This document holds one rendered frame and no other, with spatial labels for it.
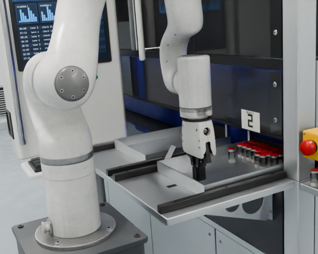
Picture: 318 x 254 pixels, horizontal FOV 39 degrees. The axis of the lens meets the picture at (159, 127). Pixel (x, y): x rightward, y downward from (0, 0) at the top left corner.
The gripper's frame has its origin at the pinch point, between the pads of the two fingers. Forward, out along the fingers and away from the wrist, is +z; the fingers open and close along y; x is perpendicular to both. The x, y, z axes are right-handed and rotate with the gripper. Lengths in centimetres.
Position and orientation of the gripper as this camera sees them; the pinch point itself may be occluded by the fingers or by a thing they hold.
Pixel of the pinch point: (199, 173)
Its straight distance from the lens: 122.9
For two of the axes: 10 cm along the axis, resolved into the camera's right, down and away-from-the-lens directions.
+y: -4.7, -1.7, 8.7
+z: 0.7, 9.7, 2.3
